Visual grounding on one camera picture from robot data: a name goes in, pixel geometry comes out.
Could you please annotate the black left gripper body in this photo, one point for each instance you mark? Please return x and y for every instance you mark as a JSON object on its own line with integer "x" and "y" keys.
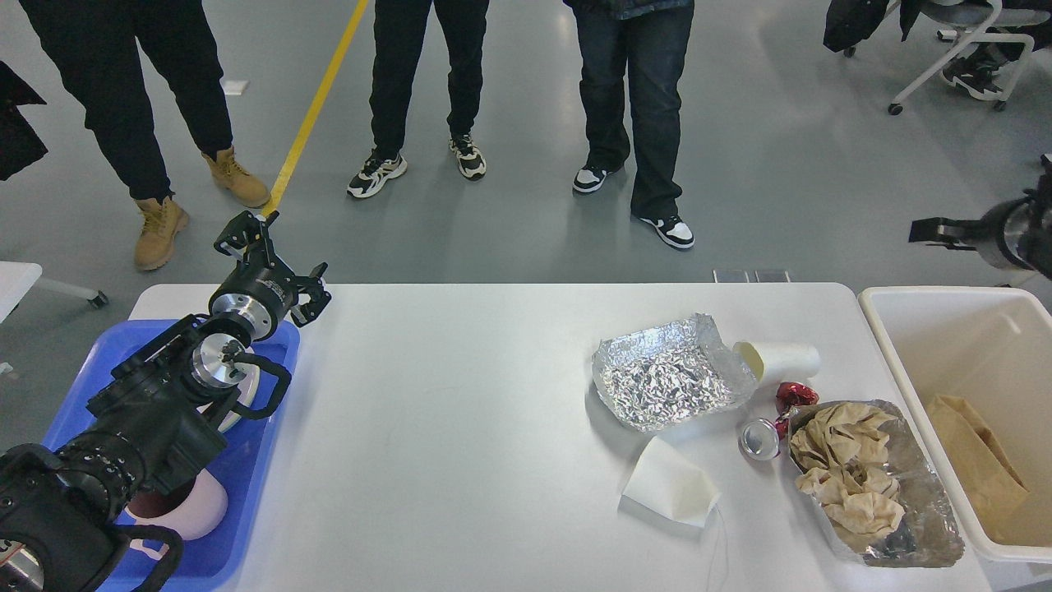
{"x": 261, "y": 295}

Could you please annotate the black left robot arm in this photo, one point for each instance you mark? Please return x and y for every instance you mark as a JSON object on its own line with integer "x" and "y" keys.
{"x": 157, "y": 424}

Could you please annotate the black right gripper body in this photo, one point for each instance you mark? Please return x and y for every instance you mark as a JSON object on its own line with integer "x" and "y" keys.
{"x": 1000, "y": 232}

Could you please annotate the person in dark jeans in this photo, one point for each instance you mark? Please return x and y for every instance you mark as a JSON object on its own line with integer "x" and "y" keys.
{"x": 633, "y": 55}

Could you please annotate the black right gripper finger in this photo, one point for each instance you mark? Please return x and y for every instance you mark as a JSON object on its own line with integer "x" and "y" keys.
{"x": 945, "y": 232}

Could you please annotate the blue plastic tray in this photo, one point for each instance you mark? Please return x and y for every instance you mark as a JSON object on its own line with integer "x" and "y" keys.
{"x": 210, "y": 561}

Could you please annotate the pink plate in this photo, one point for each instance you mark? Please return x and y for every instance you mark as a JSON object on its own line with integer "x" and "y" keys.
{"x": 246, "y": 386}

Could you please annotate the white paper sheet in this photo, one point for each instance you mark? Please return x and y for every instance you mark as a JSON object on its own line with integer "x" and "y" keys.
{"x": 668, "y": 484}

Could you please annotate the aluminium foil sheet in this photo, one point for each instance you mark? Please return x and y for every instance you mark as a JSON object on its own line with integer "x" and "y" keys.
{"x": 671, "y": 373}

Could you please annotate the person in tan boots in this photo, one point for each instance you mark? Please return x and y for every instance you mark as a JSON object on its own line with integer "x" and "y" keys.
{"x": 97, "y": 48}

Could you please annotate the white office chair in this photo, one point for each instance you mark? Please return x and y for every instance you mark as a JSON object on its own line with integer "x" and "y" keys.
{"x": 973, "y": 22}

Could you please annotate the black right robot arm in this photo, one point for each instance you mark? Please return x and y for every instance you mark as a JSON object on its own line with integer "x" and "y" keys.
{"x": 1035, "y": 245}

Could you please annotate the pink mug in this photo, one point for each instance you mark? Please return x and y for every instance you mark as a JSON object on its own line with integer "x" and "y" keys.
{"x": 192, "y": 510}

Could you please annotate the floor outlet plates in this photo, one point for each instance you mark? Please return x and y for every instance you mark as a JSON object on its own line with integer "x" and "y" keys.
{"x": 742, "y": 276}

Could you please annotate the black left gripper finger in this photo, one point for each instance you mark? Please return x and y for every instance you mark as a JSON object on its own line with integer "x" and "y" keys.
{"x": 246, "y": 239}
{"x": 309, "y": 296}

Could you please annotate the white side table left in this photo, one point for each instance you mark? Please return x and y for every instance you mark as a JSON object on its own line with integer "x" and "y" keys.
{"x": 18, "y": 278}

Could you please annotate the seated person in background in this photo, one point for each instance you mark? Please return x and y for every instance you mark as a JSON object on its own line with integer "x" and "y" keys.
{"x": 976, "y": 72}

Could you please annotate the foil tray with brown paper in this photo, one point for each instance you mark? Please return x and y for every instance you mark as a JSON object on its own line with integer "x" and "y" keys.
{"x": 874, "y": 491}

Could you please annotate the crushed red soda can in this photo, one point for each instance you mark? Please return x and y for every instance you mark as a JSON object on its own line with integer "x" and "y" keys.
{"x": 760, "y": 439}

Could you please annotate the brown paper bag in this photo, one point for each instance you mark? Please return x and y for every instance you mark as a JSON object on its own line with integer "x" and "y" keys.
{"x": 993, "y": 487}

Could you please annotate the white plastic bin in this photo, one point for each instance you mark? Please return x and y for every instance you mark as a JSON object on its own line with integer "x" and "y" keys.
{"x": 991, "y": 348}

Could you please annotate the white paper cup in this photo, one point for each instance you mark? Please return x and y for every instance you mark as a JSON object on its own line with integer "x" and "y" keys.
{"x": 774, "y": 362}

